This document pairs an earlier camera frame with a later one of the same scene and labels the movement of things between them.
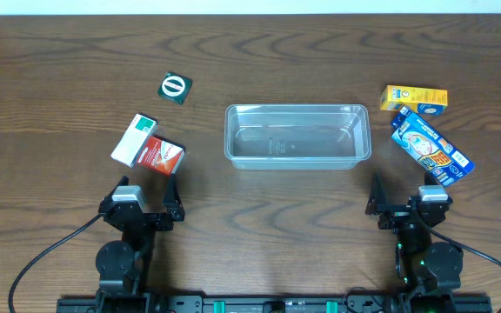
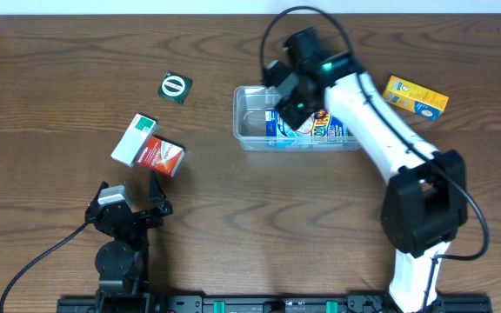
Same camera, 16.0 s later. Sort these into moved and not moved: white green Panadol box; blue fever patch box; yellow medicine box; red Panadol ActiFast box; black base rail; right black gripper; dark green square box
Moved: right black gripper; yellow medicine box; blue fever patch box
Not moved: white green Panadol box; dark green square box; red Panadol ActiFast box; black base rail
